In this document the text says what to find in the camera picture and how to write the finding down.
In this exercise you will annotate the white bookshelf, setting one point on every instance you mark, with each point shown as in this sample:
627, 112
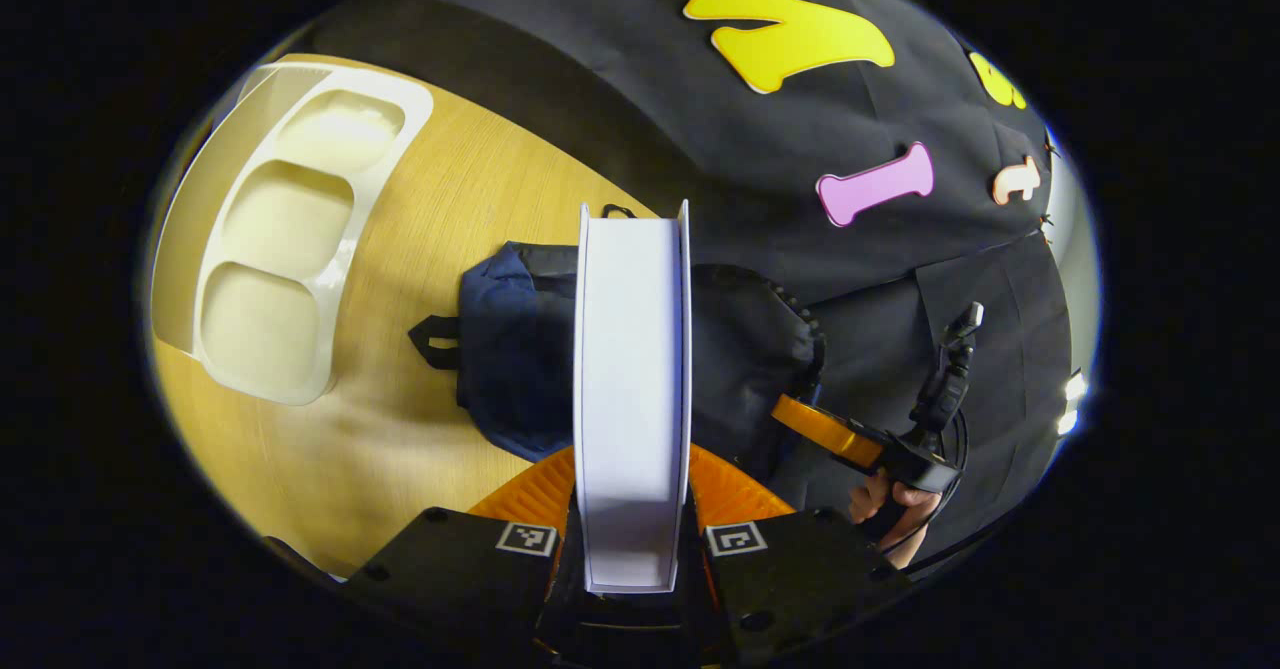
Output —
260, 329

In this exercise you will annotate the blue schoolbag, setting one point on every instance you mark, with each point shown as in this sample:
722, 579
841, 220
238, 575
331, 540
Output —
510, 349

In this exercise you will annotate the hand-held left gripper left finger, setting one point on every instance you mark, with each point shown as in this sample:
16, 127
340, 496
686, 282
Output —
450, 569

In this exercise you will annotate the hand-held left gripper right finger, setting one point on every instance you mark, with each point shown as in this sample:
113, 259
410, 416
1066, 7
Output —
800, 569

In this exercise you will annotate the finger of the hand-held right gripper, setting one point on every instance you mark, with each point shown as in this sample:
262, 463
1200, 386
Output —
825, 429

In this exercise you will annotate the black backdrop cloth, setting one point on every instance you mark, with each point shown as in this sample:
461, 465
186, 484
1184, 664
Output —
800, 249

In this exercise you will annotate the white book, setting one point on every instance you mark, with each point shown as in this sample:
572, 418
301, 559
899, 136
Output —
630, 399

